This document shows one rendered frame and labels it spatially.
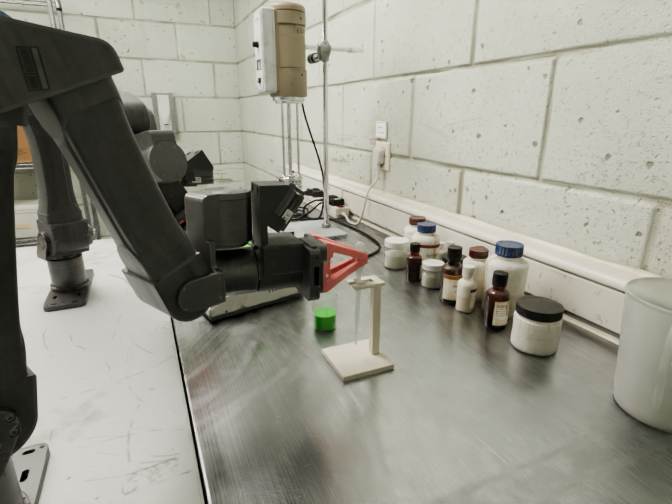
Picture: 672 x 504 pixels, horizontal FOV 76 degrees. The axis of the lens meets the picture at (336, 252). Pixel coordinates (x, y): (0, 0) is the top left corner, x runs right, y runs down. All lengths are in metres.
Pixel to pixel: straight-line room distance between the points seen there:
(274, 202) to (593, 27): 0.61
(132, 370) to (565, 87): 0.84
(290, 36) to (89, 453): 1.01
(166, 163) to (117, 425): 0.33
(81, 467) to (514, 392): 0.51
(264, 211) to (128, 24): 2.82
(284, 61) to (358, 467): 1.00
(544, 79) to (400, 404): 0.64
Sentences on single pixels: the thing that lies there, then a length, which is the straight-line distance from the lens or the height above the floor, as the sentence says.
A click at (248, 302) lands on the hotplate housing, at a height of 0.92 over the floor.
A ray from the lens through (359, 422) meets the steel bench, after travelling 0.55.
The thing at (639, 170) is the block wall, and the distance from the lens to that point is 0.82.
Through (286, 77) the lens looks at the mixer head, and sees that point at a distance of 1.22.
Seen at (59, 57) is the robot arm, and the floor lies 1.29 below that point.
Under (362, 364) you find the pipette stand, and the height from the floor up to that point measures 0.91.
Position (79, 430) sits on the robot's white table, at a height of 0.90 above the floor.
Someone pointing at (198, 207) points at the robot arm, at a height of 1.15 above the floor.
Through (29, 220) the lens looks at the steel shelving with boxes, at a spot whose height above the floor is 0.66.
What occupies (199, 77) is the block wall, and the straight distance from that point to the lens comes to 3.27.
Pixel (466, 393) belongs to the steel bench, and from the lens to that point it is 0.62.
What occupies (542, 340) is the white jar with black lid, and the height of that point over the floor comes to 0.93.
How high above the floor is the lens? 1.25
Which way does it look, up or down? 18 degrees down
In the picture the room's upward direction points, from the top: straight up
